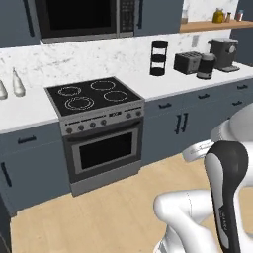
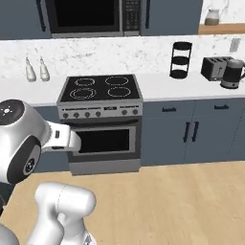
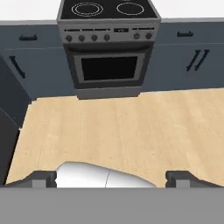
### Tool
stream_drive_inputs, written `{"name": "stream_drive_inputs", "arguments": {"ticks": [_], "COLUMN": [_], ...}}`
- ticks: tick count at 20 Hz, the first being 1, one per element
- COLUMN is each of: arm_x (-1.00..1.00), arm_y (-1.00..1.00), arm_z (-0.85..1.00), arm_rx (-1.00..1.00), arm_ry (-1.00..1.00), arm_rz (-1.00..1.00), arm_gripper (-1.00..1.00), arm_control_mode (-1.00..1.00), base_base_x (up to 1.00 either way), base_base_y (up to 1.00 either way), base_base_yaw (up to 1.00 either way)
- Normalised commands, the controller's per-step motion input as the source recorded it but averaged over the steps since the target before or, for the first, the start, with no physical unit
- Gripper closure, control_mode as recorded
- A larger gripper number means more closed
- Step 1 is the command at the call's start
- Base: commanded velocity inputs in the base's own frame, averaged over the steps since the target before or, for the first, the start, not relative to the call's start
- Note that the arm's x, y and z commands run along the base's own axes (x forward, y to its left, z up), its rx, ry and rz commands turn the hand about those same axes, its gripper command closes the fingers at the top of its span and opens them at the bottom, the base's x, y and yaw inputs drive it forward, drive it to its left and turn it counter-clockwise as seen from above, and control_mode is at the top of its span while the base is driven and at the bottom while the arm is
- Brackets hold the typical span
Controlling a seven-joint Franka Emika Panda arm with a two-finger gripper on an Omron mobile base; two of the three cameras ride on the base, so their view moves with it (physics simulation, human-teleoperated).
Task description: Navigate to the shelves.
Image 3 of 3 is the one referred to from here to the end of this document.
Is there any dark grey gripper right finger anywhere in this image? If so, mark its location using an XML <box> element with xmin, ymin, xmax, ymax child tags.
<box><xmin>164</xmin><ymin>170</ymin><xmax>224</xmax><ymax>189</ymax></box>

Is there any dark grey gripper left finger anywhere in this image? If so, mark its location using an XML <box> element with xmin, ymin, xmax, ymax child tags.
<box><xmin>4</xmin><ymin>170</ymin><xmax>58</xmax><ymax>189</ymax></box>

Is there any white rounded object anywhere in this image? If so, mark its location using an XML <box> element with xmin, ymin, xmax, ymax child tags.
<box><xmin>54</xmin><ymin>161</ymin><xmax>158</xmax><ymax>189</ymax></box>

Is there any grey stove with oven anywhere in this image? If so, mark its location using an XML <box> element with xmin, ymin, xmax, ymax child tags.
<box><xmin>56</xmin><ymin>0</ymin><xmax>162</xmax><ymax>101</ymax></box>

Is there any dark blue-grey cupboard run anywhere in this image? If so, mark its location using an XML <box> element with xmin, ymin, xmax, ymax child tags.
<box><xmin>140</xmin><ymin>17</ymin><xmax>224</xmax><ymax>95</ymax></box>
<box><xmin>0</xmin><ymin>55</ymin><xmax>38</xmax><ymax>186</ymax></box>
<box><xmin>0</xmin><ymin>20</ymin><xmax>78</xmax><ymax>102</ymax></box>

